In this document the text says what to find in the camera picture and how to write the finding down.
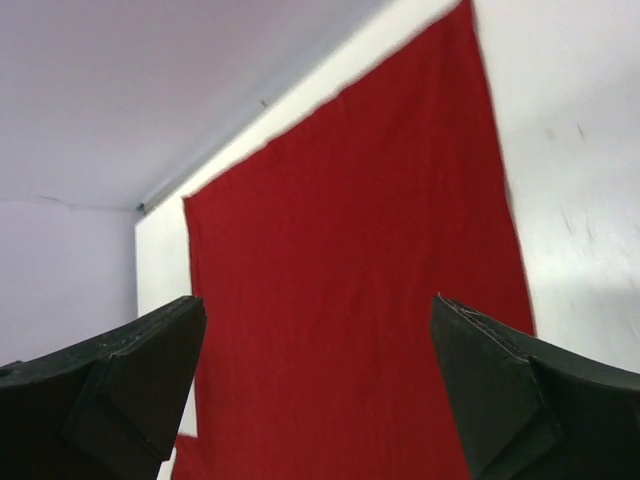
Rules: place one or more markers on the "aluminium table frame rail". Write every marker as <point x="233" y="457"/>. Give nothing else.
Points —
<point x="155" y="198"/>

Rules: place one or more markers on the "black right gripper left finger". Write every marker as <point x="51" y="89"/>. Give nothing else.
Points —
<point x="106" y="408"/>

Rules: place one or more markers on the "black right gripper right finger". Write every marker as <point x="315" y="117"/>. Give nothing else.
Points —
<point x="526" y="409"/>

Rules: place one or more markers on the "red t-shirt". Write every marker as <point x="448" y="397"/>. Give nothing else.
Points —
<point x="317" y="258"/>

